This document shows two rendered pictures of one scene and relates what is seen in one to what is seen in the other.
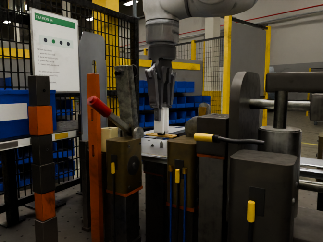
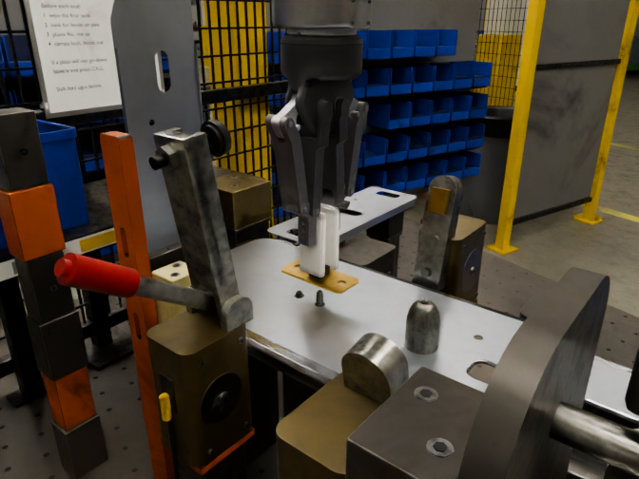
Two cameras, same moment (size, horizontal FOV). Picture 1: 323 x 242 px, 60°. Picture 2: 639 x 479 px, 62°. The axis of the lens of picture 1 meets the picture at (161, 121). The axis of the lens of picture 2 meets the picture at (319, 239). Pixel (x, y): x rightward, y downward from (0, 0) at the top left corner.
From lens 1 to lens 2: 0.30 m
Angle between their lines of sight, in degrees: 18
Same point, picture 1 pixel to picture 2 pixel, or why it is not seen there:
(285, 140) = not seen: outside the picture
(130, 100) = (203, 236)
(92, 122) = (127, 261)
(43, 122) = (32, 228)
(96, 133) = not seen: hidden behind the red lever
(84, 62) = (131, 60)
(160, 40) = (310, 27)
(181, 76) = (430, 15)
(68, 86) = not seen: hidden behind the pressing
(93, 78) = (114, 149)
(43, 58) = (58, 29)
